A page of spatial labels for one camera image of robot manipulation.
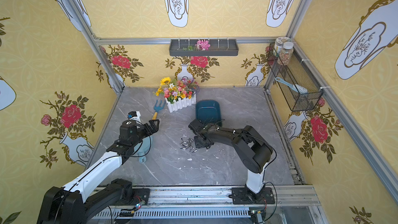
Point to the black wire mesh basket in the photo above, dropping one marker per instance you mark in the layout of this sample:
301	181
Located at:
296	72

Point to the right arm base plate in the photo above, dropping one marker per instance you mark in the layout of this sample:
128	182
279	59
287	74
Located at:
243	196

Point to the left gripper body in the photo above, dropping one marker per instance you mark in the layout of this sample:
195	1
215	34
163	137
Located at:
146	127

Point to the pink flower on shelf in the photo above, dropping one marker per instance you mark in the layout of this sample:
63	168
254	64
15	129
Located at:
202	44

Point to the light blue dustpan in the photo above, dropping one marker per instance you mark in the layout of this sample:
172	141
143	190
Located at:
142	149

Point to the blue white brush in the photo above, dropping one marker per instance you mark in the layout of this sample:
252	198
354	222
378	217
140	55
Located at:
295	87

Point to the glass jar behind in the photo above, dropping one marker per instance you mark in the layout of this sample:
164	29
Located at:
278	44

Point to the flower pot white fence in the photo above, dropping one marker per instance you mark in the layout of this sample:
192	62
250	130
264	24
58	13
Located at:
178	94

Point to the dark wall shelf tray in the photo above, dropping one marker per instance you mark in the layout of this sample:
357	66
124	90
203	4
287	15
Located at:
189	47

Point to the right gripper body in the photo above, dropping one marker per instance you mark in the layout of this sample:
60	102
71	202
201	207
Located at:
200	129

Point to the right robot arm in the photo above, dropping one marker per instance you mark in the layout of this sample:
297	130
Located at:
253	150

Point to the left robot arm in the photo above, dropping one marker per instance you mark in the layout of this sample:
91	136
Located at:
77	202

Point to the blue yellow garden fork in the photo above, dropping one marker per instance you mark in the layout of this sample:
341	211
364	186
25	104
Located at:
159	105

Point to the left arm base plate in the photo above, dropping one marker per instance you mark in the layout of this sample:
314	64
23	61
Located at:
137	196

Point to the teal plastic storage box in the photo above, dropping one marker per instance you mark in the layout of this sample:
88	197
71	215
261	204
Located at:
208	111

